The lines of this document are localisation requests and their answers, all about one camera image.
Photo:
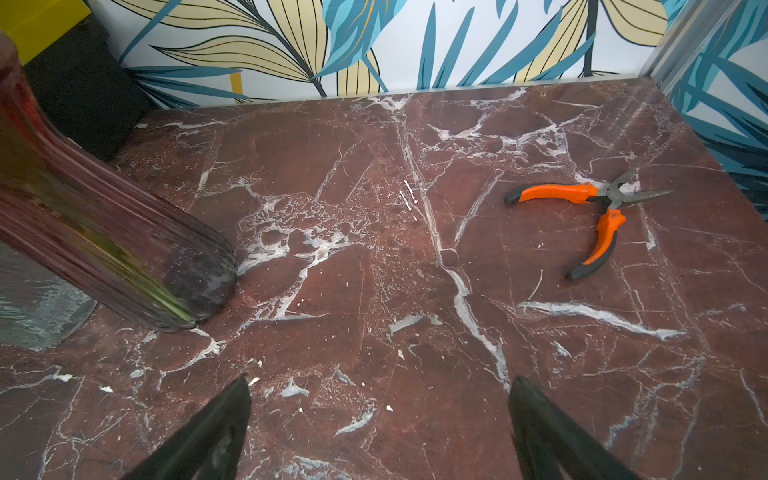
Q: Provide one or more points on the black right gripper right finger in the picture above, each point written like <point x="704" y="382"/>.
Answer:
<point x="551" y="445"/>

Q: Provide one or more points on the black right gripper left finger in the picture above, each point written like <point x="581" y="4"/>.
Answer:
<point x="209" y="445"/>

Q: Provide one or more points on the clear glass vase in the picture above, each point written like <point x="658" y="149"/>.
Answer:
<point x="39" y="309"/>

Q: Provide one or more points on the dark tinted glass vase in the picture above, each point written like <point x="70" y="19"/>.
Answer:
<point x="132" y="251"/>

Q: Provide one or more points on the yellow black toolbox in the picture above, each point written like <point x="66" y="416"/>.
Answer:
<point x="80" y="86"/>

